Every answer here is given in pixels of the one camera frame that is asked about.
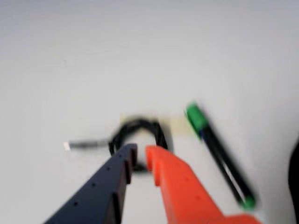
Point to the black marker with green cap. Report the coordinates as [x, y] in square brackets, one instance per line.
[222, 158]

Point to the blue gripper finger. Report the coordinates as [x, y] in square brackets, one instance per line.
[98, 198]

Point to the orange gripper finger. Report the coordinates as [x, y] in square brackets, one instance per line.
[182, 191]

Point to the black fabric bag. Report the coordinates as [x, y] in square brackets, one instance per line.
[294, 177]

